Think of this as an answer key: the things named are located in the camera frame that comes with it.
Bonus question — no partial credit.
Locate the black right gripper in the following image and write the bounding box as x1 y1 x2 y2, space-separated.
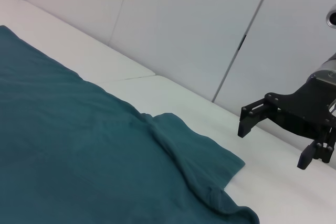
237 75 336 170

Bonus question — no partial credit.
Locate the teal blue t-shirt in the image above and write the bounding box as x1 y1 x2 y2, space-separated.
0 24 260 224

